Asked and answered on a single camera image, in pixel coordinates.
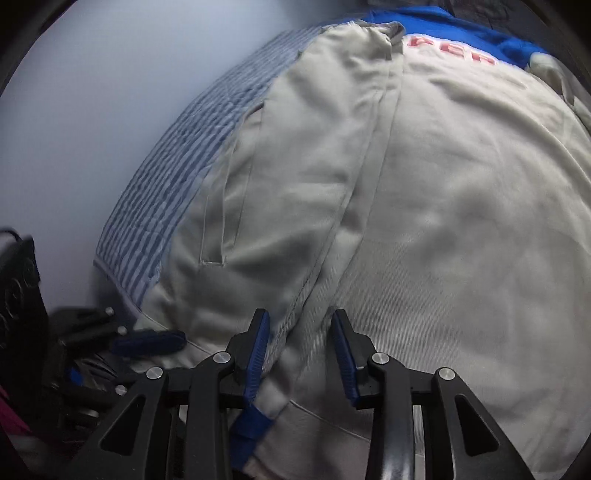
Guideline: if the beige and blue work jacket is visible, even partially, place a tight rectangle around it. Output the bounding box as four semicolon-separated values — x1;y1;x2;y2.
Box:
142;22;590;479

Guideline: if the blue striped bed sheet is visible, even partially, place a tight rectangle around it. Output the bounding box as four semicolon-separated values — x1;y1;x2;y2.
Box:
94;26;321;316

